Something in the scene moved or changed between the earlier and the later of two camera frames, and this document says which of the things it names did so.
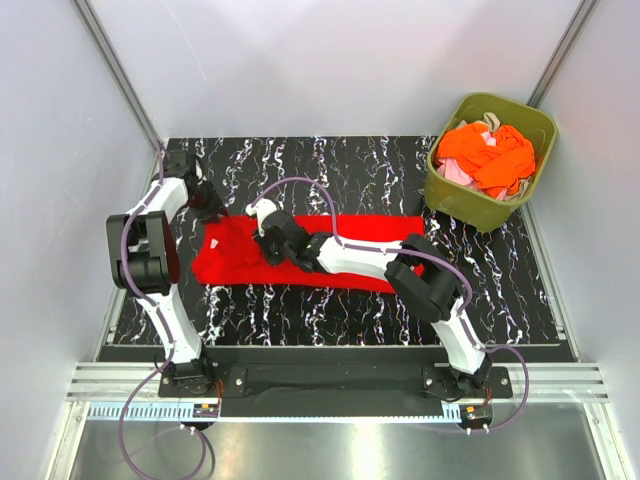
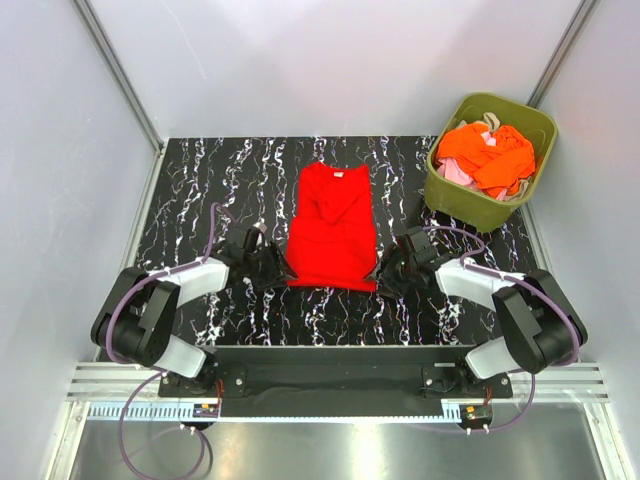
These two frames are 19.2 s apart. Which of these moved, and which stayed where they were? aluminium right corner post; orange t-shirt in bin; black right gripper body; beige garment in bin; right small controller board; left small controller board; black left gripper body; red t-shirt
Moved: black right gripper body; black left gripper body; red t-shirt
Stayed: aluminium right corner post; right small controller board; beige garment in bin; left small controller board; orange t-shirt in bin
